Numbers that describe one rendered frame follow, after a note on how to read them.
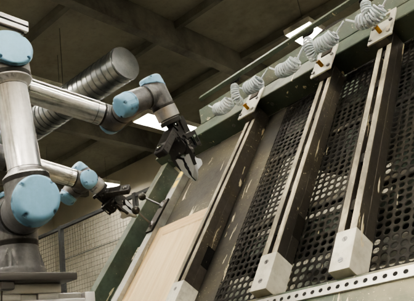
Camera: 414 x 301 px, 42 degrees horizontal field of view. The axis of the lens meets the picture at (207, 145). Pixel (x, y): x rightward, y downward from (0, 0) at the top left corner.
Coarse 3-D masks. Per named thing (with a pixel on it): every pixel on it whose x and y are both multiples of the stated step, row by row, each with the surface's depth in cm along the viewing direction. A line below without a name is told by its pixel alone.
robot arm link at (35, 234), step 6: (0, 198) 142; (0, 204) 141; (0, 210) 137; (0, 216) 137; (0, 222) 138; (0, 228) 139; (6, 228) 137; (0, 234) 139; (6, 234) 138; (12, 234) 138; (18, 234) 138; (24, 234) 139; (30, 234) 141; (36, 234) 144; (0, 240) 138
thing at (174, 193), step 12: (180, 180) 263; (180, 192) 260; (168, 204) 253; (168, 216) 250; (156, 228) 243; (144, 240) 241; (144, 252) 234; (132, 264) 231; (132, 276) 225; (120, 288) 222; (120, 300) 217
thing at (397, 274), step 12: (360, 276) 122; (372, 276) 120; (384, 276) 117; (396, 276) 114; (408, 276) 112; (312, 288) 132; (324, 288) 128; (336, 288) 125; (348, 288) 123; (360, 288) 120; (264, 300) 142; (276, 300) 139; (288, 300) 135; (300, 300) 132
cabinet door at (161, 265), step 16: (176, 224) 233; (192, 224) 221; (160, 240) 234; (176, 240) 222; (192, 240) 210; (160, 256) 222; (176, 256) 211; (144, 272) 222; (160, 272) 211; (176, 272) 201; (128, 288) 222; (144, 288) 211; (160, 288) 201
